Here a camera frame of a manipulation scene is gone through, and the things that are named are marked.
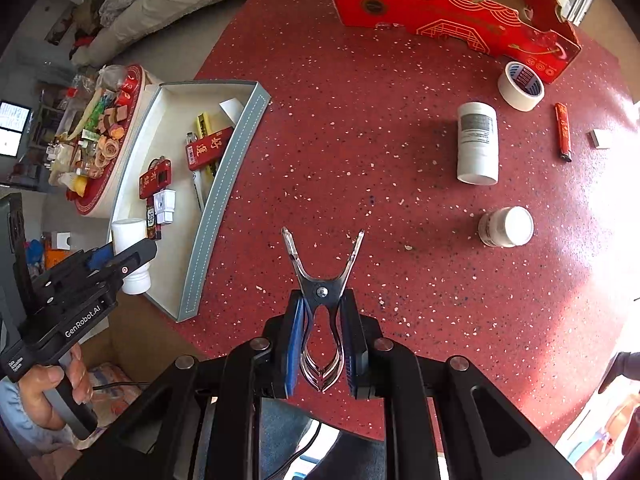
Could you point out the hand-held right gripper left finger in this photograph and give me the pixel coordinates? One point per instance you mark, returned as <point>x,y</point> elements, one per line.
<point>296,350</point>

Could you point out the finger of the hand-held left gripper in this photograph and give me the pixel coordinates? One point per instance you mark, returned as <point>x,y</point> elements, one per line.
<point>100,256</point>
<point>135,257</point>

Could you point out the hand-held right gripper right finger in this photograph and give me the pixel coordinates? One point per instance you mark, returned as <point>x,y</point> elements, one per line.
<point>351,350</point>

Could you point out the white bottle with yellow label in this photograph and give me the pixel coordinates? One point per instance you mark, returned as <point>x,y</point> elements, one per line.
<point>515,225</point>
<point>127,230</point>

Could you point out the red and black small box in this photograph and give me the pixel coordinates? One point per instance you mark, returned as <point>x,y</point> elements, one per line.
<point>151,225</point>

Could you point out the white power plug adapter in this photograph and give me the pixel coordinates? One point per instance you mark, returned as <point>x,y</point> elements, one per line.
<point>165,205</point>

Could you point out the metal spring clip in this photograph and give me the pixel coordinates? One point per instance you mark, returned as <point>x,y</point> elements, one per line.
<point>322,292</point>

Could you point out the red box with dark window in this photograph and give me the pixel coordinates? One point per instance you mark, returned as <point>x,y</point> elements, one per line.
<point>147,182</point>

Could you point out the black gel pen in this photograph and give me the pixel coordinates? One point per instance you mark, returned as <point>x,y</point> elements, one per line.
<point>198,190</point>

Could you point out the red box with gold characters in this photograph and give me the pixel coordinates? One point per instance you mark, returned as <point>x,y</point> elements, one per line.
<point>210,149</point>

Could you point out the grey-blue cardboard tray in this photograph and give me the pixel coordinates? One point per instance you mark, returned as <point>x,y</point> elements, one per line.
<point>172,102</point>

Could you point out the small white box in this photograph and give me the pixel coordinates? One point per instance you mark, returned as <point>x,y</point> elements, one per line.
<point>231,110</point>

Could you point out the person's left hand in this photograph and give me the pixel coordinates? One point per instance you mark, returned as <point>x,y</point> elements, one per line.
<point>80,375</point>

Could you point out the white box with dark hole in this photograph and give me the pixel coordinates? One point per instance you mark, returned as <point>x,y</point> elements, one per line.
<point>62,240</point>

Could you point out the orange box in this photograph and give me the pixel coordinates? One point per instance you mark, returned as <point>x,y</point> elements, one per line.
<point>54,260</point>

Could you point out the brown cardboard box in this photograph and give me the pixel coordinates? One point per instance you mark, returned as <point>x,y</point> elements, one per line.
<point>130,340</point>

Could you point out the printed plastic packet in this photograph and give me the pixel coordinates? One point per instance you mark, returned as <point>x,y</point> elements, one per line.
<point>115,385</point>

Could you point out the person's legs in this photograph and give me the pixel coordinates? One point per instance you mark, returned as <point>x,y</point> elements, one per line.
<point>280,435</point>

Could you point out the round red-rimmed side table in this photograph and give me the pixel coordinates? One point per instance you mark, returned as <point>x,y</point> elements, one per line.
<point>130,160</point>

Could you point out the peach paper roses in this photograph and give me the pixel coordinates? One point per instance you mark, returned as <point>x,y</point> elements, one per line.
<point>107,150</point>

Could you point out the pile of assorted small items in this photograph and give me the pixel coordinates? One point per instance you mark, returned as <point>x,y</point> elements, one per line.
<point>95,125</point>

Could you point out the computer monitor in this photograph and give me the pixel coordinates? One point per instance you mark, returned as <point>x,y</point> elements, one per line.
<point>14,116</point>
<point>9,142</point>

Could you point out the yellow utility knife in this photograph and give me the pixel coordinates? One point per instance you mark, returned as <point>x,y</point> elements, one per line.
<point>205,122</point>

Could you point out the clear plastic bag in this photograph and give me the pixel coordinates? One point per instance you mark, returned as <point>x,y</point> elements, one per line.
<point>111,77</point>

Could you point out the tall white bottle grey label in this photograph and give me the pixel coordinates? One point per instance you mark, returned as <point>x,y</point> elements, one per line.
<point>477,160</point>

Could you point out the printed masking tape roll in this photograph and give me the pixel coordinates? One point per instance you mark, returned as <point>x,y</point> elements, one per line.
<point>510,92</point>

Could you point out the red lighter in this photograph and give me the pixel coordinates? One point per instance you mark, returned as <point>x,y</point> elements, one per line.
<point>562,130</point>

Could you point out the small rectangular block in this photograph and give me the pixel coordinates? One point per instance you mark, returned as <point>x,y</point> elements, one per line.
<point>600,139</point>

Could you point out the red cardboard box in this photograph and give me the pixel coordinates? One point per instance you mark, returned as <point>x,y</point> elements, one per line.
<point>450,15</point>

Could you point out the black metal bracket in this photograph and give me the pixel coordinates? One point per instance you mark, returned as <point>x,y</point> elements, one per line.
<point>17,230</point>

